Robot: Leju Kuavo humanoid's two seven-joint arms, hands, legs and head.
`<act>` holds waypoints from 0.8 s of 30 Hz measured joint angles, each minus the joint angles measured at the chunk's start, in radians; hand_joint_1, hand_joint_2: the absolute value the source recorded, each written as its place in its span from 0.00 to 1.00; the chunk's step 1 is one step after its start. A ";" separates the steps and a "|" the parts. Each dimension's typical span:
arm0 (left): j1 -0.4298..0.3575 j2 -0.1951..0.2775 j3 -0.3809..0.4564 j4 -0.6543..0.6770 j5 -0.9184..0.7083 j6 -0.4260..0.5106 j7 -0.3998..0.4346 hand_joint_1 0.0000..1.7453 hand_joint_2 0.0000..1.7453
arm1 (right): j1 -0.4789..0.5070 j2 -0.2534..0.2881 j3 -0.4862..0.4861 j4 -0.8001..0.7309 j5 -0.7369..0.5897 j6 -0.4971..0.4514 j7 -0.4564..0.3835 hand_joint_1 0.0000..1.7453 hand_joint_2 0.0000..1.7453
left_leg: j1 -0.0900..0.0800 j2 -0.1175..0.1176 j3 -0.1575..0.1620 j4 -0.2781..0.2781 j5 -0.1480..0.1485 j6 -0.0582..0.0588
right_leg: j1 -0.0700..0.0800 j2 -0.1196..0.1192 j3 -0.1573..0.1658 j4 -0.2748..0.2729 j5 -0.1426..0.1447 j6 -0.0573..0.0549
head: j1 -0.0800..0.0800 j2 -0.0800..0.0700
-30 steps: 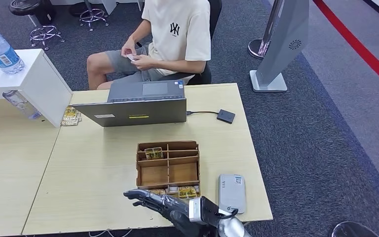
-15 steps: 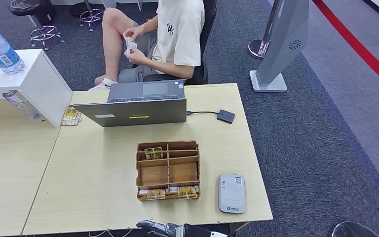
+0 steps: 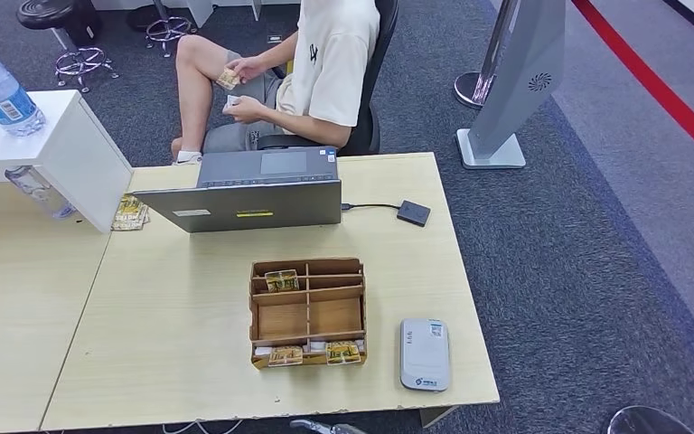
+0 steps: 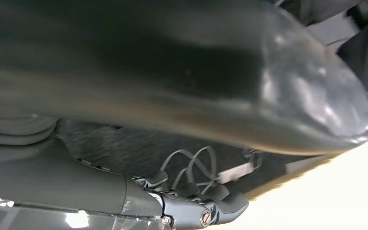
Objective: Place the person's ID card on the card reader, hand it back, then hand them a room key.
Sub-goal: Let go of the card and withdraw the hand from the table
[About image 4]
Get white power strip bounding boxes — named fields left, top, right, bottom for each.
left=217, top=161, right=255, bottom=185

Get grey looped cables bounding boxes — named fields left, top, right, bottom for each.
left=160, top=146, right=218, bottom=195

